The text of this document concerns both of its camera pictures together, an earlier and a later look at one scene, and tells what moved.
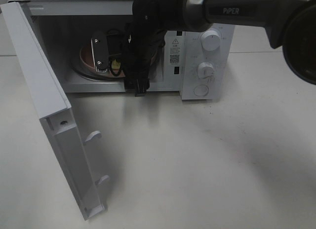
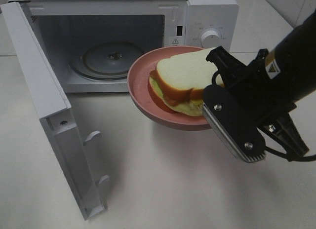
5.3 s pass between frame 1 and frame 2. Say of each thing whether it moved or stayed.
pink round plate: moved
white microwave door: stayed
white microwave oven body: stayed
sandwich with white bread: moved
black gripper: moved
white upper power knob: stayed
